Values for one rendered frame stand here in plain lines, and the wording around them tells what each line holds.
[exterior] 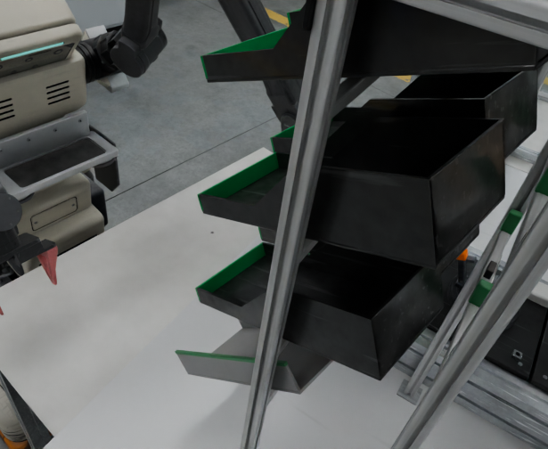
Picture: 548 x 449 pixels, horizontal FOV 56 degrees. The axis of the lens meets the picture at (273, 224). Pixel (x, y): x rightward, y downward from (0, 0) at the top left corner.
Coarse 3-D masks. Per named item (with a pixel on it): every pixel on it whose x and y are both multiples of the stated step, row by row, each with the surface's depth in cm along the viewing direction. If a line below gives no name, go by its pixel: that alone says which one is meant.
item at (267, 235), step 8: (264, 232) 76; (272, 232) 75; (472, 232) 65; (264, 240) 77; (272, 240) 76; (464, 240) 64; (472, 240) 65; (464, 248) 64; (456, 256) 63; (448, 264) 61
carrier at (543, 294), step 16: (448, 272) 108; (496, 272) 110; (448, 288) 104; (544, 288) 106; (448, 304) 102; (528, 304) 104; (544, 304) 104; (512, 320) 98; (528, 320) 101; (512, 336) 98; (528, 336) 98; (496, 352) 95; (528, 352) 96; (512, 368) 92; (528, 368) 93
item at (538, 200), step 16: (352, 80) 40; (368, 80) 42; (352, 96) 40; (336, 112) 38; (528, 208) 45; (528, 224) 42; (496, 240) 65; (304, 256) 49; (496, 256) 63; (464, 320) 55; (448, 352) 52
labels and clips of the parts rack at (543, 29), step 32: (416, 0) 28; (448, 0) 27; (480, 0) 26; (512, 0) 25; (544, 0) 25; (512, 32) 26; (544, 32) 25; (544, 192) 46; (512, 224) 65; (480, 288) 55
